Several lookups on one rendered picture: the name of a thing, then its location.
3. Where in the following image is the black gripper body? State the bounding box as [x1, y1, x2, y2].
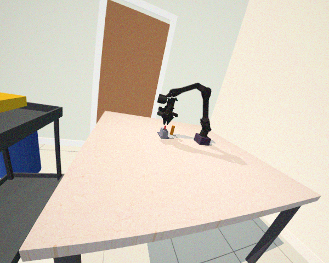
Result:
[157, 105, 178, 117]

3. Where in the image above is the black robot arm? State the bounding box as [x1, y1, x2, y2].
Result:
[157, 83, 212, 138]

